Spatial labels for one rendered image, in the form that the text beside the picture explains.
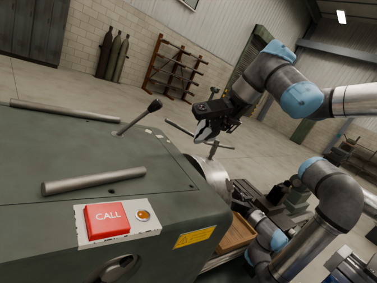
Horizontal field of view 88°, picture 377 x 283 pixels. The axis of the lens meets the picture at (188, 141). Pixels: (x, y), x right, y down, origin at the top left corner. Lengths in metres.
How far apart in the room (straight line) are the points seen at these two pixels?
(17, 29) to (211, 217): 6.26
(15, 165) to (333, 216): 0.76
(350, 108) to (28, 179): 0.65
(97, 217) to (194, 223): 0.19
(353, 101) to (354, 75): 14.91
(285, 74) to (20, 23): 6.21
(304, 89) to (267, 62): 0.11
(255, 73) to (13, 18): 6.16
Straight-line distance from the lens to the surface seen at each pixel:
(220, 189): 0.72
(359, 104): 0.56
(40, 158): 0.48
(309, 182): 0.78
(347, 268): 1.10
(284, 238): 0.89
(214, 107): 0.54
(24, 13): 6.38
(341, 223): 0.72
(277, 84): 0.49
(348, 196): 0.72
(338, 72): 15.61
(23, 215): 0.37
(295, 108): 0.46
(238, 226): 1.18
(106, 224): 0.35
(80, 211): 0.37
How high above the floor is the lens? 1.52
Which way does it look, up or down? 20 degrees down
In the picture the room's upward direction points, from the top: 25 degrees clockwise
